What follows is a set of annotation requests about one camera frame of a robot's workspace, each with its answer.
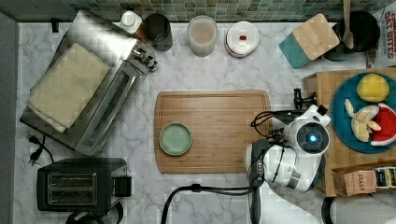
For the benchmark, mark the black drawer handle bar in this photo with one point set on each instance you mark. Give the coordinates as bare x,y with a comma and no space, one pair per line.
299,100

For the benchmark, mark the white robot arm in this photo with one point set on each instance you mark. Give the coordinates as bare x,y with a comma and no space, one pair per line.
290,159

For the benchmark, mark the wooden drawer box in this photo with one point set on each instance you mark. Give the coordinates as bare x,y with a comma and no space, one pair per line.
339,155

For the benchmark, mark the bamboo cutting board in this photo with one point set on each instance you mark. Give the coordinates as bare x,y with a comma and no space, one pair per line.
219,122

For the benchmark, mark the green ceramic bowl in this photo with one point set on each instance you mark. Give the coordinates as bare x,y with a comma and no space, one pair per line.
175,139

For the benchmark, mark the clear cereal jar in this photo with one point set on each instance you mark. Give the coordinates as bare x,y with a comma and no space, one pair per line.
202,35

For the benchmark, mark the silver toaster oven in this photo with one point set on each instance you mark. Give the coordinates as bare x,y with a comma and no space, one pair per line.
129,59

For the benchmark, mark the pink canister white lid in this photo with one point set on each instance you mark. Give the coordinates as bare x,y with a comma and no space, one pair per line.
241,39

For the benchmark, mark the dark glass jar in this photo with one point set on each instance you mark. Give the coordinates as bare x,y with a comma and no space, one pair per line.
157,30

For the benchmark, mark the white-capped bottle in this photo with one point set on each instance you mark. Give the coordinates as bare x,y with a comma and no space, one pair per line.
130,22

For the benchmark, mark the black kettle with lid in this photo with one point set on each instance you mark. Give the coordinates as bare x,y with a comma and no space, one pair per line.
106,214

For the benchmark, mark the teal canister wooden lid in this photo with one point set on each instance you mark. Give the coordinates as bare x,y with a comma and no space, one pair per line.
309,41

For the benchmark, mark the folded beige towel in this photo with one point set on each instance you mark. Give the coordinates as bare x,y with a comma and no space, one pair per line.
65,90

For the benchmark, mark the teal plate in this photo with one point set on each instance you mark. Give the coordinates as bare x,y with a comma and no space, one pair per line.
341,121

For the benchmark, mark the black two-slot toaster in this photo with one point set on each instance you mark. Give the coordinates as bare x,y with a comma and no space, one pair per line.
82,184

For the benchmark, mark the plush banana toy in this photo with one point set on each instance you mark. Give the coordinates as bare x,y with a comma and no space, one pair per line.
362,122

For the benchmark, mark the black paper towel holder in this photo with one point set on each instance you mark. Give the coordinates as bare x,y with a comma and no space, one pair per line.
326,209

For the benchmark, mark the wooden spoon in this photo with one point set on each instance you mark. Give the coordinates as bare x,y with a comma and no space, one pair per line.
348,38

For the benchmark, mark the tea bag box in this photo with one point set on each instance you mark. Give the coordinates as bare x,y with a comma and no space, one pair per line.
364,179

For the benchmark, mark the yellow lemon toy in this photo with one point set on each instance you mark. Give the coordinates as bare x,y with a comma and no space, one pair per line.
373,88

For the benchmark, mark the black utensil holder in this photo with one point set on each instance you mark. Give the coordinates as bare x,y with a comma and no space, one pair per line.
366,32

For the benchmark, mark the plush watermelon slice toy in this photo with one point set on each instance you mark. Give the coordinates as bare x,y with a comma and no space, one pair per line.
386,119

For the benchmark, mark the paper towel roll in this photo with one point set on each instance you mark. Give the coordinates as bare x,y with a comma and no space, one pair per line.
361,210

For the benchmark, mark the oat bites cereal box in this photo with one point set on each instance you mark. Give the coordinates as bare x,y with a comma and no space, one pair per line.
384,53

